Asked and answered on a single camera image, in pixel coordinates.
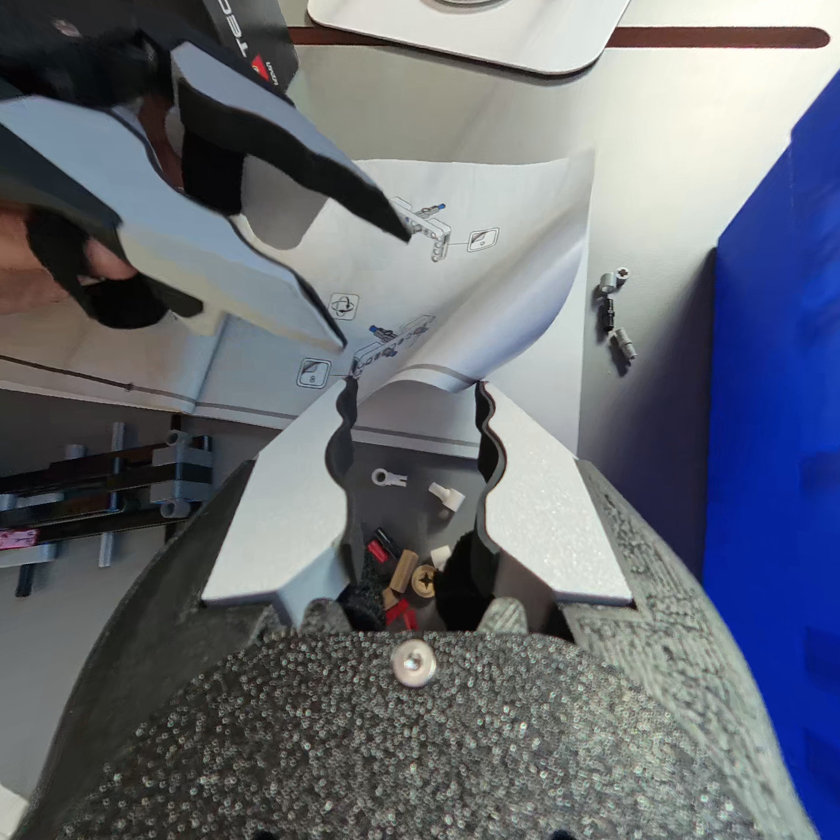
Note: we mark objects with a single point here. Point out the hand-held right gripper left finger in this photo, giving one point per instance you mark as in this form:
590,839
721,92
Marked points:
282,512

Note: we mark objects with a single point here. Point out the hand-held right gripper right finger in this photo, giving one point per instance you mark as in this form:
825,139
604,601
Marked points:
551,512

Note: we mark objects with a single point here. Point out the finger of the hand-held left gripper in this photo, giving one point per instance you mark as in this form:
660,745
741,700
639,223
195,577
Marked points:
262,118
197,262

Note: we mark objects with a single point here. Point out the white lego instruction booklet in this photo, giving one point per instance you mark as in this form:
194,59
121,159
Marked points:
472,197

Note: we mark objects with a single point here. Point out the black lego box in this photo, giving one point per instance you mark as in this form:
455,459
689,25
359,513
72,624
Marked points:
262,39

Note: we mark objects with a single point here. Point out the red lego pin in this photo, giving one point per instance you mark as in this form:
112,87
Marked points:
376,551
399,615

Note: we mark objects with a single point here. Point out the white lego piece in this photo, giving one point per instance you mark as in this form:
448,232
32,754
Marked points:
447,497
441,558

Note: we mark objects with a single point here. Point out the small black lego piece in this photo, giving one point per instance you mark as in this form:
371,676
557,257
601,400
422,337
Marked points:
387,535

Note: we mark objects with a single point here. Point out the tan lego axle connector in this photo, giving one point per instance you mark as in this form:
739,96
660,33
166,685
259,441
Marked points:
403,571

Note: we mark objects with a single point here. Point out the tan round lego gear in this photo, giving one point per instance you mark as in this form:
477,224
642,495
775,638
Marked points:
426,581

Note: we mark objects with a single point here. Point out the grey lego pin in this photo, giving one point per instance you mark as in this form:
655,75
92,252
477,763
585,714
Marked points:
625,342

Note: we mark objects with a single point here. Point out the partly built lego model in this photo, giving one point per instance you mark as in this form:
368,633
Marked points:
98,472

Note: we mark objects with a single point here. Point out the black lego pin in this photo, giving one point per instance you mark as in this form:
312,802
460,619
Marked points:
610,315

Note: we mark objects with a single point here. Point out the person's left hand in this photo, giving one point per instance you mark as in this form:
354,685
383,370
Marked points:
13,262

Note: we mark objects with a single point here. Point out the blue bin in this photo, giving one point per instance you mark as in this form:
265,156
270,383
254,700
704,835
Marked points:
774,459

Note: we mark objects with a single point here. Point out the white rounded base plate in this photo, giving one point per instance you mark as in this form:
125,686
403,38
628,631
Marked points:
525,39

